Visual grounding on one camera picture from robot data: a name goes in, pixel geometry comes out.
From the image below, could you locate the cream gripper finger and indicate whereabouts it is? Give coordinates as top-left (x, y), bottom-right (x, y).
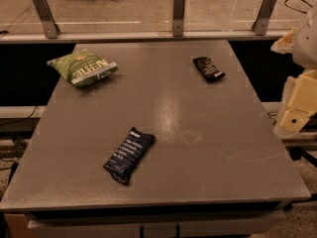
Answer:
top-left (279, 69), bottom-right (317, 132)
top-left (270, 28), bottom-right (296, 54)

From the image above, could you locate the black rxbar chocolate wrapper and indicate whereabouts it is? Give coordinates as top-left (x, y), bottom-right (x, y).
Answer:
top-left (193, 57), bottom-right (225, 82)

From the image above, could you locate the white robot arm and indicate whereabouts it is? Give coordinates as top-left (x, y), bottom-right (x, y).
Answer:
top-left (270, 5), bottom-right (317, 133)

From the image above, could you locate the black cable at left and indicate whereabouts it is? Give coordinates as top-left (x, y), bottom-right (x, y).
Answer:
top-left (0, 104), bottom-right (38, 128)

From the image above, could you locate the middle metal bracket post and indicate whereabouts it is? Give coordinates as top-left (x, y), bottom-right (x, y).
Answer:
top-left (172, 0), bottom-right (185, 37)

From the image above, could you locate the clear acrylic barrier panel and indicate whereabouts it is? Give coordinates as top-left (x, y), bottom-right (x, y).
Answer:
top-left (0, 0), bottom-right (317, 34)

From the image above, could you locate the left metal bracket post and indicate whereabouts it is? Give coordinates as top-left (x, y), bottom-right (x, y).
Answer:
top-left (32, 0), bottom-right (60, 39)

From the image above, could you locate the dark blue rxbar wrapper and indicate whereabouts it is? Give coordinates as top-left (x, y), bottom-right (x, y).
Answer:
top-left (103, 127), bottom-right (156, 185)

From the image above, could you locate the right metal bracket post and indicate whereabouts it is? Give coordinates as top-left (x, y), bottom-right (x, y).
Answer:
top-left (252, 0), bottom-right (277, 36)

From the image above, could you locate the green kettle chips bag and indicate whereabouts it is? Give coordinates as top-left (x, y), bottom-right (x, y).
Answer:
top-left (47, 50), bottom-right (118, 87)

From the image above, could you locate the metal bracket post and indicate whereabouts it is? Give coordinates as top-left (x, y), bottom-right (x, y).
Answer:
top-left (172, 0), bottom-right (185, 37)
top-left (32, 0), bottom-right (60, 39)
top-left (252, 0), bottom-right (277, 36)

